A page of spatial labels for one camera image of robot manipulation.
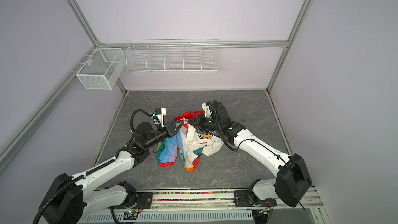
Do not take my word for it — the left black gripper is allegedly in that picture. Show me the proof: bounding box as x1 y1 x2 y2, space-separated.
144 120 184 149

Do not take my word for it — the colourful red white kids jacket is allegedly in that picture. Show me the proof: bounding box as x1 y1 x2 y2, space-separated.
156 123 223 172

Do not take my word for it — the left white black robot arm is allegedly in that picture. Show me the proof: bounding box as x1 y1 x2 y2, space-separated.
33 120 184 224

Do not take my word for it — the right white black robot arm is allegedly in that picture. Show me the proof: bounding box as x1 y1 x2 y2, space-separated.
188 100 313 207

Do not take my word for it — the white mesh box basket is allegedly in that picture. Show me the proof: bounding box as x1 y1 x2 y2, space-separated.
76 48 126 90

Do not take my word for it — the black corrugated left cable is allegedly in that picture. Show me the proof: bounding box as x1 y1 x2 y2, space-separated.
130 108 156 133

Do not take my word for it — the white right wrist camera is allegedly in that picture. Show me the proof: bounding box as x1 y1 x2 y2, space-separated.
202 102 212 118

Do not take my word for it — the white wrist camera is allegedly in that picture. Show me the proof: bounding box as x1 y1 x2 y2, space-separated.
151 108 166 129
202 102 212 118

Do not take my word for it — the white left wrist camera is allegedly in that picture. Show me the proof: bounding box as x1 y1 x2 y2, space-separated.
151 108 166 129

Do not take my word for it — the long white wire basket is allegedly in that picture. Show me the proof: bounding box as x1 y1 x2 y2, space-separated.
125 39 220 73

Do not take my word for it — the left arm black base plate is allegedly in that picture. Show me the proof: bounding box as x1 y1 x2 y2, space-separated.
113 192 153 210

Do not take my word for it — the aluminium front rail frame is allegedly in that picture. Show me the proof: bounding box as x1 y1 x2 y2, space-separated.
76 188 330 224

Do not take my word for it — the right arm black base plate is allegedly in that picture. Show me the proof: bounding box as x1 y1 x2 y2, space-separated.
233 190 277 207

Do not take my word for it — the white vented cable duct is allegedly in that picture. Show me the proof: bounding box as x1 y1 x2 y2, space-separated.
77 209 254 224

